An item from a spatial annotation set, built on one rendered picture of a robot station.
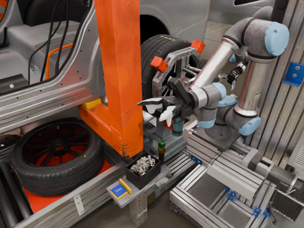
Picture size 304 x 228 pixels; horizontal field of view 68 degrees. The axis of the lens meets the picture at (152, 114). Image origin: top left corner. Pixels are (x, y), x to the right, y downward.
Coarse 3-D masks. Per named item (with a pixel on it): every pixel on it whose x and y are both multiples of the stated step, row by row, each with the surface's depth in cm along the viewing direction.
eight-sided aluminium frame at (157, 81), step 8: (184, 48) 167; (192, 48) 167; (168, 56) 157; (176, 56) 155; (184, 56) 162; (192, 56) 175; (200, 56) 175; (168, 64) 155; (160, 72) 158; (168, 72) 157; (152, 80) 158; (160, 80) 155; (152, 88) 162; (160, 88) 159; (152, 96) 165
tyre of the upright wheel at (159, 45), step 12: (156, 36) 173; (168, 36) 174; (144, 48) 165; (156, 48) 160; (168, 48) 159; (180, 48) 168; (144, 60) 160; (144, 72) 158; (144, 84) 160; (144, 96) 164; (144, 108) 175
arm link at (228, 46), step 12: (240, 24) 94; (228, 36) 97; (240, 36) 95; (228, 48) 98; (216, 60) 99; (228, 60) 101; (204, 72) 100; (216, 72) 100; (192, 84) 102; (204, 84) 100
